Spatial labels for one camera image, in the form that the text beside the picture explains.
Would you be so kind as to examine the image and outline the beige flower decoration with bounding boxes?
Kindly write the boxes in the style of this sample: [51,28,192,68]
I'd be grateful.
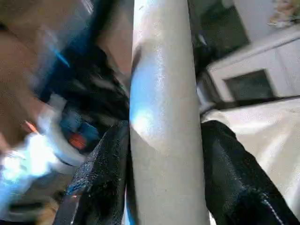
[267,0,300,28]

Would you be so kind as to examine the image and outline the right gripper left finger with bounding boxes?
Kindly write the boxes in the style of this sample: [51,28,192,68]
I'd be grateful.
[67,119,132,225]

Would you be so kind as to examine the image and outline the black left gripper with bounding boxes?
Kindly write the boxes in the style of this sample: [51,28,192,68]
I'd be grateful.
[42,46,130,141]

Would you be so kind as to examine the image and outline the white plastic table top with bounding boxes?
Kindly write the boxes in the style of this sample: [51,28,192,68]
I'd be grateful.
[201,97,300,211]

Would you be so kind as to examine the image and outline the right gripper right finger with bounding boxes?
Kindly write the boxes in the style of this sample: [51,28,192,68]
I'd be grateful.
[202,120,300,225]

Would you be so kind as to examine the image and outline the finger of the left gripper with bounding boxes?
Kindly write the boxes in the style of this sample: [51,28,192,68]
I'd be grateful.
[189,32,211,80]

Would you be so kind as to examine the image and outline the white glass-door cabinet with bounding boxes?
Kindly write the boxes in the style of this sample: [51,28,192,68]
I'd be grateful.
[206,30,300,104]

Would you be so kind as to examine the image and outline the white plastic table leg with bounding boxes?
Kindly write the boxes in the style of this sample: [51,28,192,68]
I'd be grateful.
[128,0,211,225]

